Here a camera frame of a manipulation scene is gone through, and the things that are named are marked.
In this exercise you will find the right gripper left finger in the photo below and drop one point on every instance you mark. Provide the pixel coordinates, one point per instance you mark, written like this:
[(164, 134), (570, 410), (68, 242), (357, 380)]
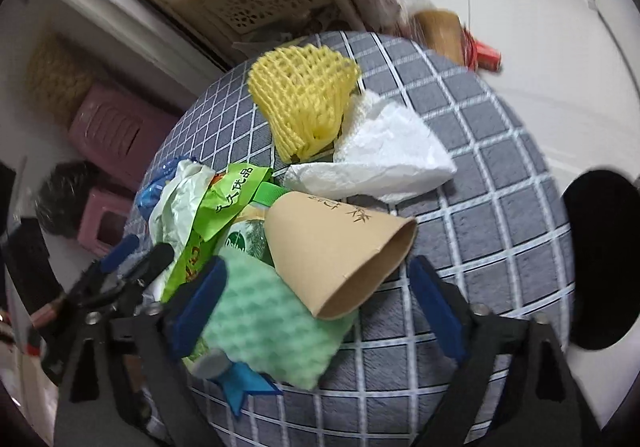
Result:
[(190, 307)]

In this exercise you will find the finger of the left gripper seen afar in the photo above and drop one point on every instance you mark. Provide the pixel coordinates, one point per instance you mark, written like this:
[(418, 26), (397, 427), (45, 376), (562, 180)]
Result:
[(126, 266)]

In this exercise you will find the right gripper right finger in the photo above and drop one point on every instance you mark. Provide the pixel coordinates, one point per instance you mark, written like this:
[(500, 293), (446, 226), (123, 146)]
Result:
[(445, 309)]

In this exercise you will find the green wavy sponge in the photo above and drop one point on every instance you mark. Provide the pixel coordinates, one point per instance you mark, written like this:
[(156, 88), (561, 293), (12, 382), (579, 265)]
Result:
[(259, 320)]

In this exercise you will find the brown paper cup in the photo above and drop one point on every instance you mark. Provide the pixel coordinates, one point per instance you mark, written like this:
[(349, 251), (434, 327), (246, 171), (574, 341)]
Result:
[(333, 255)]

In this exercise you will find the white green lying bottle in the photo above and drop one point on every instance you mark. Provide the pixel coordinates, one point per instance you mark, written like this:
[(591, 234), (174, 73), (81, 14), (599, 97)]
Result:
[(206, 362)]

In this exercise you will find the blue star coaster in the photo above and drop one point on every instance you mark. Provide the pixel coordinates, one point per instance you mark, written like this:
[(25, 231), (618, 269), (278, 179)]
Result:
[(239, 381)]

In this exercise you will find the blue plastic bag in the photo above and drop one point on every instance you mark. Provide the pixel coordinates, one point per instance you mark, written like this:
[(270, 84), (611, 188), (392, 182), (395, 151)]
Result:
[(148, 197)]

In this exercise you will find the green snack wrapper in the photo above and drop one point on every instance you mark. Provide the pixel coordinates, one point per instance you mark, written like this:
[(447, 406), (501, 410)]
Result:
[(194, 210)]

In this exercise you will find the pink plastic stool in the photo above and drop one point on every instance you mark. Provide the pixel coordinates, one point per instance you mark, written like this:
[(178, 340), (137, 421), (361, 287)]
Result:
[(119, 132)]

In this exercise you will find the black trash bin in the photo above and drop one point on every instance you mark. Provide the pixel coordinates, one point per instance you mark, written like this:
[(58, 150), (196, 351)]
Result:
[(602, 207)]

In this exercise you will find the white crumpled paper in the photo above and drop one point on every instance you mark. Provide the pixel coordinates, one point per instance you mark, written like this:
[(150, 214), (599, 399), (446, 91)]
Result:
[(385, 151)]

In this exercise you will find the yellow foam fruit net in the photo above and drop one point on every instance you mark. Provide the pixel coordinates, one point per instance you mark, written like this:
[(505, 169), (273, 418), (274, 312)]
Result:
[(304, 93)]

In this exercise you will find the red can on floor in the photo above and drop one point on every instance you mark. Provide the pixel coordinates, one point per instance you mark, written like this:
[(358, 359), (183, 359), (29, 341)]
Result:
[(487, 57)]

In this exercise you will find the red basket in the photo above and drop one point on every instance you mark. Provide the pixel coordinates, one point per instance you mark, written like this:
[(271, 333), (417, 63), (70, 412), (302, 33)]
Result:
[(469, 50)]

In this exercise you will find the brown bread loaf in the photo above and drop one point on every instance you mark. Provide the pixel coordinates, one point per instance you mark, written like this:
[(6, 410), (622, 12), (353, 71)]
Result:
[(441, 31)]

